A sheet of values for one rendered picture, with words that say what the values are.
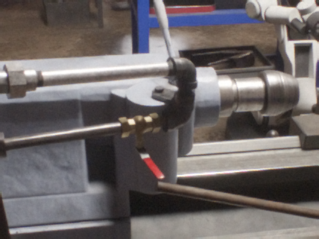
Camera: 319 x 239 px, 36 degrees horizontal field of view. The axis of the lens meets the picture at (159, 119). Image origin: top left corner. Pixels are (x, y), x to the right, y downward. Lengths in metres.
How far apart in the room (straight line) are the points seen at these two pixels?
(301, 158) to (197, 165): 0.26
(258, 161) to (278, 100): 0.32
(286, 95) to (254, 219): 0.39
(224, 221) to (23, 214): 0.51
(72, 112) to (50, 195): 0.15
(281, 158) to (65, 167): 0.58
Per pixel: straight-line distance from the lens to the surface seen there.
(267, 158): 1.23
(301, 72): 2.24
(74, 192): 0.86
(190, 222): 1.19
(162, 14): 0.83
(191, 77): 0.73
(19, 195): 0.87
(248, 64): 3.14
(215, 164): 1.18
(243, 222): 1.21
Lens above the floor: 1.52
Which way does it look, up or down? 30 degrees down
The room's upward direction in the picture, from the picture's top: straight up
